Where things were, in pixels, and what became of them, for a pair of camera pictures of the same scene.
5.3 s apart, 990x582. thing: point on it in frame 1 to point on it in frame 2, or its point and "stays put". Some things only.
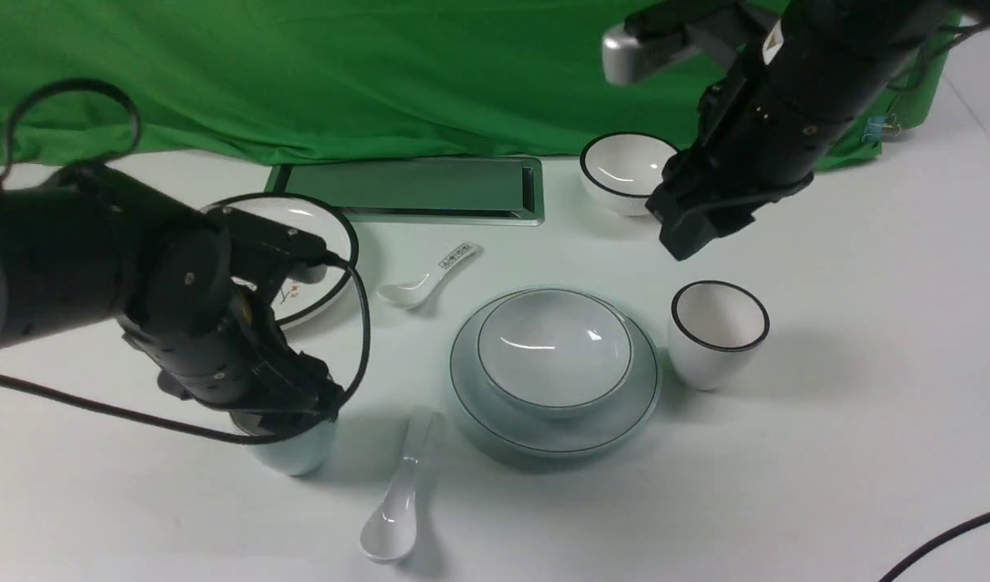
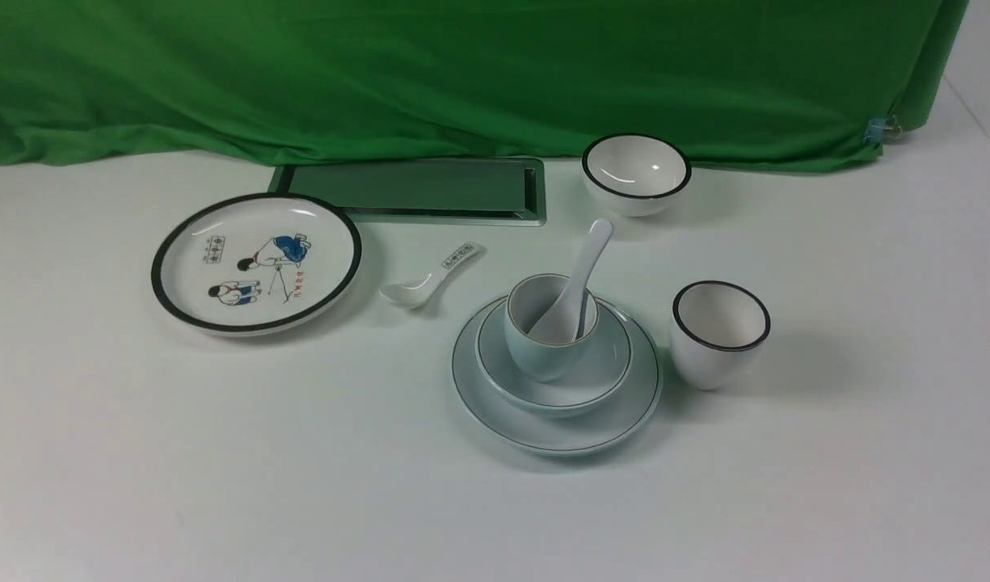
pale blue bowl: (560, 354) stays put
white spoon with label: (414, 292) stays put
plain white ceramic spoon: (389, 530) to (564, 322)
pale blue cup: (303, 453) to (528, 300)
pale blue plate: (612, 421) stays put
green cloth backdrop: (322, 82) stays put
